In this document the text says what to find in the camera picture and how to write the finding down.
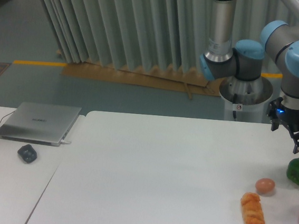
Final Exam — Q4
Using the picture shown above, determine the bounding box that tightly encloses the white usb plug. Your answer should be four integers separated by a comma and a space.
60, 140, 72, 145

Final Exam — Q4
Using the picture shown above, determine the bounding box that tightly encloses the silver laptop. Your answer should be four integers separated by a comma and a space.
0, 102, 81, 146

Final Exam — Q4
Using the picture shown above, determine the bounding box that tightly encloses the orange bread loaf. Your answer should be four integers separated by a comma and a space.
240, 192, 265, 224

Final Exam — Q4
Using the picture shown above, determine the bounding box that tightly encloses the brown cardboard sheet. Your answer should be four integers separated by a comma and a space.
62, 60, 223, 100

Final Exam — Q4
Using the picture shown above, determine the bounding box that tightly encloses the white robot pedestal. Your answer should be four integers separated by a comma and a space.
219, 76, 273, 123

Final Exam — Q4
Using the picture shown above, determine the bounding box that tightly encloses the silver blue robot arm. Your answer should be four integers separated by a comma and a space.
200, 0, 299, 153

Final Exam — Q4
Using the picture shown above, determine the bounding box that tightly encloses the brown egg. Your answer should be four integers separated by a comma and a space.
255, 178, 276, 194

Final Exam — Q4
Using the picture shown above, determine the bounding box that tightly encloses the pale green pleated curtain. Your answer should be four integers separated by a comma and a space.
22, 0, 299, 87

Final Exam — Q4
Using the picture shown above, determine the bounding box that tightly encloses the black small gadget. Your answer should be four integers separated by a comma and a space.
17, 144, 37, 164

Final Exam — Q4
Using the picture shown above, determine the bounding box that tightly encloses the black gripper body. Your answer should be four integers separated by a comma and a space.
267, 96, 299, 138

